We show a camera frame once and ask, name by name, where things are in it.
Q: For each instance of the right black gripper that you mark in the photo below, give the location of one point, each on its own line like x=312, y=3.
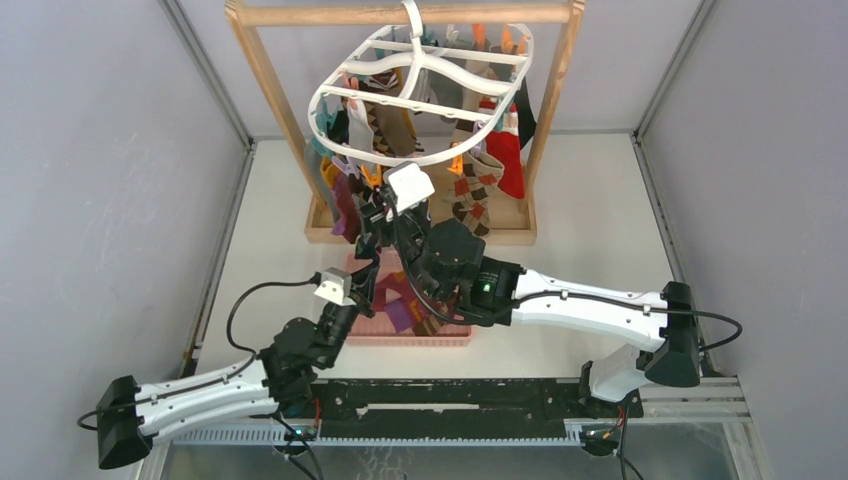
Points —
x=381, y=220

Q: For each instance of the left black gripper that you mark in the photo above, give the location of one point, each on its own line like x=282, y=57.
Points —
x=363, y=287

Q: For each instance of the pink perforated plastic basket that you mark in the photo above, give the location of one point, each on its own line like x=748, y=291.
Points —
x=378, y=331

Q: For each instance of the maroon purple striped sock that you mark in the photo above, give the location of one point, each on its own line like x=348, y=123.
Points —
x=395, y=298

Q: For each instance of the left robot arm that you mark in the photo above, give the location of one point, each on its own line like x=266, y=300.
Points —
x=130, y=419

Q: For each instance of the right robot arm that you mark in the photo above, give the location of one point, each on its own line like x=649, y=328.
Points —
x=451, y=280

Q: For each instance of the white oval clip hanger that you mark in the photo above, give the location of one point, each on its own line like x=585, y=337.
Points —
x=394, y=68

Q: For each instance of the brown white striped sock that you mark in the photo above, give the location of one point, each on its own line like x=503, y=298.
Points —
x=428, y=325

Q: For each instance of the brown argyle sock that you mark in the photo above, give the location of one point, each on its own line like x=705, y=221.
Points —
x=393, y=139

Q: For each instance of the red sock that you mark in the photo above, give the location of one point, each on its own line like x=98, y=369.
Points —
x=504, y=146

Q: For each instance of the black sock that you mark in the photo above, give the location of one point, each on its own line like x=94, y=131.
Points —
x=526, y=118

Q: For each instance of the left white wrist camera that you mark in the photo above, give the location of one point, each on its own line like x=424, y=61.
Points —
x=334, y=286

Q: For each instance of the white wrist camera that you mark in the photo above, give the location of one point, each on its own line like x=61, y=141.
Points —
x=334, y=286
x=409, y=185

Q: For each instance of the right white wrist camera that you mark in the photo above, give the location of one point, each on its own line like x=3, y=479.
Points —
x=409, y=185

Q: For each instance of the wooden hanger rack frame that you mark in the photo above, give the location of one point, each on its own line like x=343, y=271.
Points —
x=515, y=222

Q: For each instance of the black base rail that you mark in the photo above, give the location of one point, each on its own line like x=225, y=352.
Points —
x=450, y=409

